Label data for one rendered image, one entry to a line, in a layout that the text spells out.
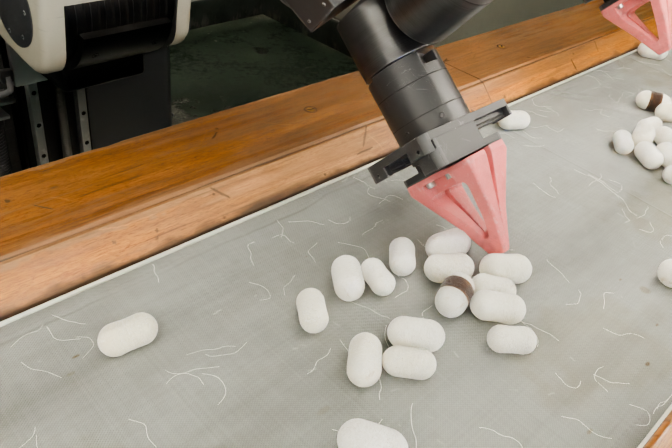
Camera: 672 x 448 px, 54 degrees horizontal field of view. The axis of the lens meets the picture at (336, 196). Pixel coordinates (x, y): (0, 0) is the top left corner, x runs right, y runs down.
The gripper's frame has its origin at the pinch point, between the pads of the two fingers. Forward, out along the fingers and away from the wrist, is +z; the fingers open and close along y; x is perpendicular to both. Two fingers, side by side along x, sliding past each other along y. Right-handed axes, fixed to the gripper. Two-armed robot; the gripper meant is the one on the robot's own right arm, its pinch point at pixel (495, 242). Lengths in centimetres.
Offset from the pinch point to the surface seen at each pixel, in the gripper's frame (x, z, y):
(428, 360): -2.2, 3.0, -12.5
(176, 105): 156, -68, 72
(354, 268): 2.8, -3.4, -10.4
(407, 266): 2.3, -1.7, -6.6
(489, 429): -3.9, 7.7, -12.3
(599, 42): 10, -12, 49
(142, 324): 5.7, -6.5, -23.7
